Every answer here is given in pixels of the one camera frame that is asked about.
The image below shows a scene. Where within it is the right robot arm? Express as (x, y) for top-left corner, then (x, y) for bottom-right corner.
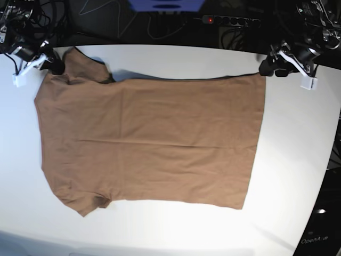
(1, 1), (65, 78)

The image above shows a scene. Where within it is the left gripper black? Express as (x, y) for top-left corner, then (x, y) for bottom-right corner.
(259, 43), (321, 77)

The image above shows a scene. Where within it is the black power strip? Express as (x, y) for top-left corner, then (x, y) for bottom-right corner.
(201, 15), (261, 28)

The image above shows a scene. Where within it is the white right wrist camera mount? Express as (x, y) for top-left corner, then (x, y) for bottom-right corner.
(12, 54), (48, 87)

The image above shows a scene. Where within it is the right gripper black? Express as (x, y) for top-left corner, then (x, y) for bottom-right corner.
(10, 41), (65, 75)

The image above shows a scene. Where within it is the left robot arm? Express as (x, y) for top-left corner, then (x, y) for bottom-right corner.
(259, 1), (340, 78)

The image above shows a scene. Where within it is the blue box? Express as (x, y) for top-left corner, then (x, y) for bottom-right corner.
(129, 0), (205, 12)

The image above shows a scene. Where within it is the tan brown T-shirt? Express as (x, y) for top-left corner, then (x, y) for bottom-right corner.
(34, 48), (266, 216)

